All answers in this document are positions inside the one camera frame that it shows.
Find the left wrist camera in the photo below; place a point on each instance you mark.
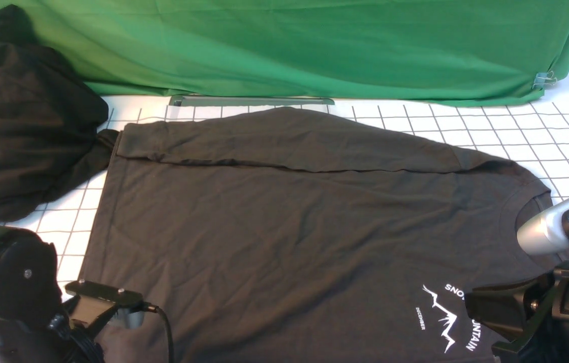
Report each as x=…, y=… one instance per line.
x=108, y=300

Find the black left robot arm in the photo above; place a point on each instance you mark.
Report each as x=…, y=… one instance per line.
x=36, y=323

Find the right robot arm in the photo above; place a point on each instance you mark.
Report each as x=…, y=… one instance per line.
x=560, y=305

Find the gray metal bar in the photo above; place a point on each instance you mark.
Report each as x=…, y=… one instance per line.
x=200, y=100

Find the black crumpled cloth pile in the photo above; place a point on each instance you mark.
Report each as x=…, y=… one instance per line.
x=50, y=141

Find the silver binder clip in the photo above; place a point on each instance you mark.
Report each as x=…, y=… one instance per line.
x=542, y=80

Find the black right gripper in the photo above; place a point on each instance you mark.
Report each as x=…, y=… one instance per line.
x=520, y=312

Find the gray long sleeve shirt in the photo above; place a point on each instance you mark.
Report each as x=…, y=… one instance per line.
x=291, y=235

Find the green backdrop cloth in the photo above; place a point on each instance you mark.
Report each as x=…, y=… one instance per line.
x=458, y=53

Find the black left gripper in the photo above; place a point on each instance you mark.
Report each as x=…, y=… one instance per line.
x=69, y=338

